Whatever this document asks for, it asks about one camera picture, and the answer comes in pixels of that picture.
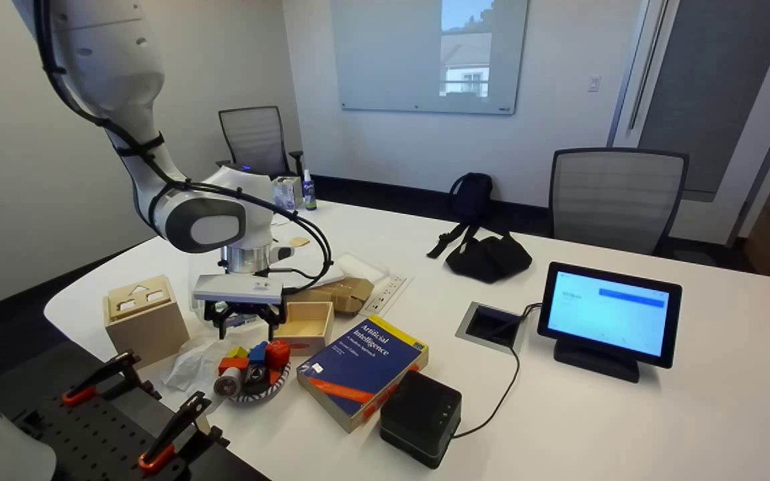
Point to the white foam packet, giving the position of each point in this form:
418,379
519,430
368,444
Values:
361,267

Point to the blue block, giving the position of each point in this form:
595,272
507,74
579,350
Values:
258,353

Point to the grey mesh office chair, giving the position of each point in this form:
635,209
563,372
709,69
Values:
615,200
254,140

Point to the tablet screen on stand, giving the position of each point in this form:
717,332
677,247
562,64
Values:
609,314

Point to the tissue box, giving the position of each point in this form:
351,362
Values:
286,194

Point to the yellow green block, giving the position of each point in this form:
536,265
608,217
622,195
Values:
238,352

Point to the wall switch plate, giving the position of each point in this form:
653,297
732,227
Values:
593,83

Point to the patterned bowl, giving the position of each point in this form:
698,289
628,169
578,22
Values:
261,393

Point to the white cylinder block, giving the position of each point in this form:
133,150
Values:
228,386

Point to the black square device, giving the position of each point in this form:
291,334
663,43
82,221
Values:
420,417

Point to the table power outlet strip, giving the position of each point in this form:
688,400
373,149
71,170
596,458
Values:
386,294

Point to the blue and yellow book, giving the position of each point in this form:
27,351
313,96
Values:
358,367

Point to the red cylinder block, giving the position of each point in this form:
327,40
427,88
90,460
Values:
277,354

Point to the black bag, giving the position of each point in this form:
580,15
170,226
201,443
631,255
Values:
488,257

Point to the open wooden box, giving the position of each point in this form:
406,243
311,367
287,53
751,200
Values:
305,329

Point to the orange red block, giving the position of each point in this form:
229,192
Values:
232,365

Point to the small wooden block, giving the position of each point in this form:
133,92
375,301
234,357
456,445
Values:
299,242

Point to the glass whiteboard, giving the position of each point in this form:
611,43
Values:
392,60

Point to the door with grey glass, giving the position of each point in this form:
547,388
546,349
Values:
712,87

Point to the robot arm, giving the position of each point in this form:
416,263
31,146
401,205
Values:
111,73

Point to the wooden shape sorter box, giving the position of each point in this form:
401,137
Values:
148,327

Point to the brown cardboard box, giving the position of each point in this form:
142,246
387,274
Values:
341,294

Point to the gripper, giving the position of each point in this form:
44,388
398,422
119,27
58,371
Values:
244,310

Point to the spray bottle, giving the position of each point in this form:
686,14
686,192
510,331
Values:
309,194

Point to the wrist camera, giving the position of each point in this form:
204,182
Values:
238,288

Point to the crumpled clear plastic bag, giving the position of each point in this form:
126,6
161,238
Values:
188,367

